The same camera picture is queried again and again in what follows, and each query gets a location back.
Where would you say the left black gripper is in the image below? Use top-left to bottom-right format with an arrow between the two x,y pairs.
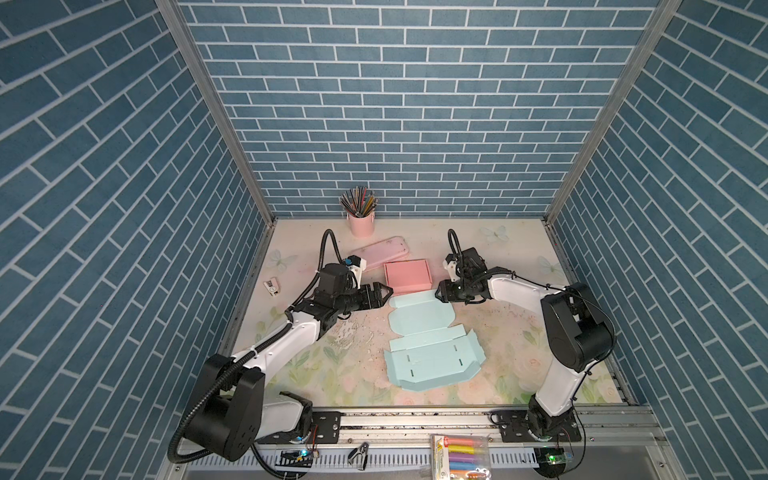
332,282 -> 393,316

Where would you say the pink paper box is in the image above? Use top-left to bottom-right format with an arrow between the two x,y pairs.
384,259 -> 433,295

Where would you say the light blue paper box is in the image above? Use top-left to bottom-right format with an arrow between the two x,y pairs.
384,291 -> 486,392

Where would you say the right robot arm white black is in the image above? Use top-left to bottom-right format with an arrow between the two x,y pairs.
435,246 -> 615,440

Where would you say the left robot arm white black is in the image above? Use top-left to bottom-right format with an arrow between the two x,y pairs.
167,260 -> 394,464

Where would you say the pink pencil case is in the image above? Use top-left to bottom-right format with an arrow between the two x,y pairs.
350,236 -> 410,271

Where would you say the pink pencil cup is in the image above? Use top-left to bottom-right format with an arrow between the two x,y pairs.
347,211 -> 375,238

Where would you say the bundle of coloured pencils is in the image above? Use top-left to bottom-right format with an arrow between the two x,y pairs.
340,186 -> 378,218

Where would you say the small white pencil sharpener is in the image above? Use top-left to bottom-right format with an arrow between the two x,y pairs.
263,277 -> 280,297

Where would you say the black metal clip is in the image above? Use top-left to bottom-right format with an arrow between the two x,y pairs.
347,442 -> 369,471

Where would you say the pack of coloured markers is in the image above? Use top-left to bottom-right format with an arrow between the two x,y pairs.
430,435 -> 492,480

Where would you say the left small circuit board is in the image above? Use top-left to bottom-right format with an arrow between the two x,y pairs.
276,449 -> 314,469

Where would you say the small circuit board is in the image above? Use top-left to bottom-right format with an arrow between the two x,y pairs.
276,449 -> 314,469
534,447 -> 569,479

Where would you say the right small circuit board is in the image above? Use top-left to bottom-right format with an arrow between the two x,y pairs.
534,447 -> 569,479

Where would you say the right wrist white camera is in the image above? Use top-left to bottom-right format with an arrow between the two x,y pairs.
443,254 -> 460,282

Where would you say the wrist white camera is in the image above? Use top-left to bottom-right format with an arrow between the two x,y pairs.
344,255 -> 367,289
443,254 -> 460,282

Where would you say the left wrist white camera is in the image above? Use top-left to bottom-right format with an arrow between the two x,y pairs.
344,255 -> 367,289

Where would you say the left black corrugated cable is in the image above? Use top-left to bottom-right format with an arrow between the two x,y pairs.
166,228 -> 346,464

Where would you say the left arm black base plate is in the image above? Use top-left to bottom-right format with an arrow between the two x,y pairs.
269,411 -> 342,445

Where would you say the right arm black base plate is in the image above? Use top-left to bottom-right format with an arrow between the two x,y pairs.
488,408 -> 582,443

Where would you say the aluminium front rail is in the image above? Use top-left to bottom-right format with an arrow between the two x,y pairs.
173,405 -> 667,451

